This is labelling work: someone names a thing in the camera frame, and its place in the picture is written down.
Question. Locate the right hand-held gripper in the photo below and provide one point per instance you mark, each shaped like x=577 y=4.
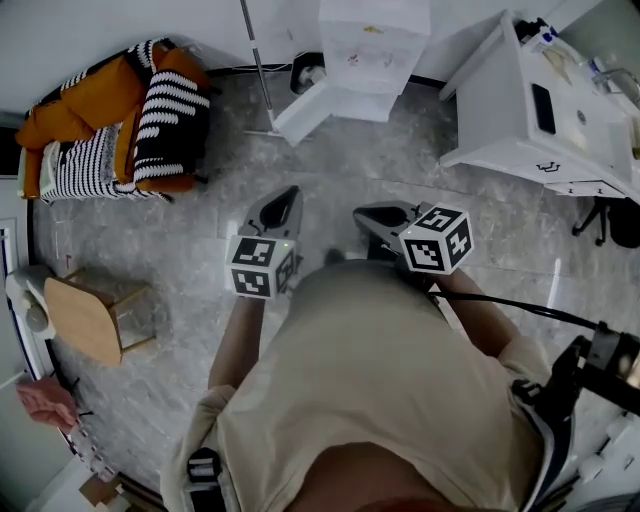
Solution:
x=435 y=250

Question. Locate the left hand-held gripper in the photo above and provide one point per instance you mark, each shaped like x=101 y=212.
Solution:
x=255 y=265

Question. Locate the white cabinet with door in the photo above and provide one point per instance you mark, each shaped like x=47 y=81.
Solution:
x=370 y=75

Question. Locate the black shoulder pack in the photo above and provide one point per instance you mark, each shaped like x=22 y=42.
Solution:
x=565 y=380

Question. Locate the person's left forearm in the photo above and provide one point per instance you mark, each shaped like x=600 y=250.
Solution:
x=237 y=340

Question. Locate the person's right forearm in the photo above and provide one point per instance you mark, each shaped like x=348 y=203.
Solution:
x=480 y=315

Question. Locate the white desk with drawers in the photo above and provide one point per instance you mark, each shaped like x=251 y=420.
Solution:
x=500 y=135

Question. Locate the person's left leg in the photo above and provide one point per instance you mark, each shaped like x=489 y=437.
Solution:
x=335 y=256

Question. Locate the orange sofa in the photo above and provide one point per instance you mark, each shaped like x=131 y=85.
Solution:
x=170 y=184

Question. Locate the black white scalloped throw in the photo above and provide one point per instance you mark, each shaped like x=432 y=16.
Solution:
x=170 y=125

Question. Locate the black trash bin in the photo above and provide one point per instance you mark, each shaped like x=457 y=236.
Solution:
x=307 y=75

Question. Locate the person's beige shirt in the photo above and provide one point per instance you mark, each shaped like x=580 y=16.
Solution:
x=360 y=375

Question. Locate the black phone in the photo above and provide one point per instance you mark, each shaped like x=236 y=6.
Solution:
x=543 y=107

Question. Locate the thin striped white blanket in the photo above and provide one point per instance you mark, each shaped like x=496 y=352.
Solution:
x=80 y=170

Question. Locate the orange sofa cushion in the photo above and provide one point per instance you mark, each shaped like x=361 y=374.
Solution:
x=100 y=90
x=50 y=127

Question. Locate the wooden stool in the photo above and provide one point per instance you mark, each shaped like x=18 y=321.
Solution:
x=82 y=320

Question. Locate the black office chair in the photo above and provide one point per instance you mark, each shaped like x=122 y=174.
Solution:
x=620 y=225

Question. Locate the black pump bottle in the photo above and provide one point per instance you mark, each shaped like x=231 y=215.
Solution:
x=527 y=30

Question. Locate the white bottle blue cap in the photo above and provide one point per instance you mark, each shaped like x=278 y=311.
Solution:
x=545 y=40

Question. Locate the black harness buckle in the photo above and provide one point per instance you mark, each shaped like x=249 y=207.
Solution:
x=204 y=472

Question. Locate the chrome faucet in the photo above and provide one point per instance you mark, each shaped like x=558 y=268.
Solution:
x=620 y=80

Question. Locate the pink cloth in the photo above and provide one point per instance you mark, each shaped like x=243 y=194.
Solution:
x=47 y=405

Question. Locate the brown cardboard box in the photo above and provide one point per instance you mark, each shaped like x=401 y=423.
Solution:
x=100 y=490

